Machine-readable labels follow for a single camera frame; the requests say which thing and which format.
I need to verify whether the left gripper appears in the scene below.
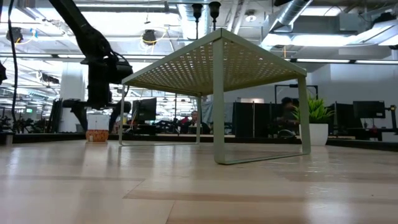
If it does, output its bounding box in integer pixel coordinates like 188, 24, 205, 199
62, 57, 132, 132

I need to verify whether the orange patterned candle tin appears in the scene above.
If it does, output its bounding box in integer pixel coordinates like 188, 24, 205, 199
85, 129, 109, 143

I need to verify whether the black metal candlestick holder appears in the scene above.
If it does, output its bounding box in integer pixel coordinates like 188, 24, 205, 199
192, 2, 203, 41

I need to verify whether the black candlestick base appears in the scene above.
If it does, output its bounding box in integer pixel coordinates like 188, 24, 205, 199
208, 1, 222, 32

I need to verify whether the black panel stack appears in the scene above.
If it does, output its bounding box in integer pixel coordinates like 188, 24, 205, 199
46, 98, 63, 134

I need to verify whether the black computer monitor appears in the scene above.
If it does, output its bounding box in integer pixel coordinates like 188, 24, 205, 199
131, 98, 158, 125
353, 100, 386, 119

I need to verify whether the seated person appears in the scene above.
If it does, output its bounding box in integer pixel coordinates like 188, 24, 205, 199
181, 110, 211, 134

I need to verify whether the green perforated metal shelf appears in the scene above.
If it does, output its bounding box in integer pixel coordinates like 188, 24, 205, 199
118, 27, 312, 166

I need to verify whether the black partition panel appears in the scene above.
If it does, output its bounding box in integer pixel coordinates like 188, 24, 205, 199
232, 101, 280, 138

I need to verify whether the person with cap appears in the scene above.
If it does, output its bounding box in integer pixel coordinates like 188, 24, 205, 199
275, 96, 301, 138

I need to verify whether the green plant in white pot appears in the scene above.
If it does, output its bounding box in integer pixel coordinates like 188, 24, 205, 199
292, 95, 336, 147

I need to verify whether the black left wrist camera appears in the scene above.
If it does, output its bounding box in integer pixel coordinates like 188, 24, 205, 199
110, 60, 134, 84

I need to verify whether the black ceiling camera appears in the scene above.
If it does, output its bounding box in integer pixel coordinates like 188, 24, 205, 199
142, 29, 157, 46
6, 27, 24, 44

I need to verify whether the black hanging cable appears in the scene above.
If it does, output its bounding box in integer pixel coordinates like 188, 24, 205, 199
6, 0, 19, 124

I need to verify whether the black stand frame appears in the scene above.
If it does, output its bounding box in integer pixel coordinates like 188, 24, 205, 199
274, 83, 319, 103

